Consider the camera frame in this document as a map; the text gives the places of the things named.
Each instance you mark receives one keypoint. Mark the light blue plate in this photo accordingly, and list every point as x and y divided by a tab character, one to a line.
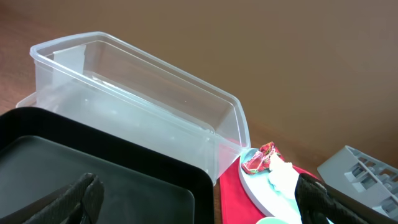
262	194

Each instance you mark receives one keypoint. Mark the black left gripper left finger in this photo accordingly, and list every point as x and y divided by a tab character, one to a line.
78	202

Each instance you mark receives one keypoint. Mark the red strawberry candy wrapper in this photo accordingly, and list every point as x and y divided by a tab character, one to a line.
261	159

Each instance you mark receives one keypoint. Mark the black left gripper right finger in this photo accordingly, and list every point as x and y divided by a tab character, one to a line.
317	206

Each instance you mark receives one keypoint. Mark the black plastic tray bin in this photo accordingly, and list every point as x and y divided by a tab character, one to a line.
56	170

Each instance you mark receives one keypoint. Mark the red serving tray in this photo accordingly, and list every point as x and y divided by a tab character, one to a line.
236	206

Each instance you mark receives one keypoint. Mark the green bowl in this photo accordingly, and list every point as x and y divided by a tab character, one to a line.
271	220

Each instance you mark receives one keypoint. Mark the white tissue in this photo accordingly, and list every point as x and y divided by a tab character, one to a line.
283	176

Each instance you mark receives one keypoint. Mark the clear plastic waste bin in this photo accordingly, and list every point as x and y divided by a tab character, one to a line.
108	84

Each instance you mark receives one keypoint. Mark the grey dishwasher rack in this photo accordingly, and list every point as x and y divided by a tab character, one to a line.
365	179

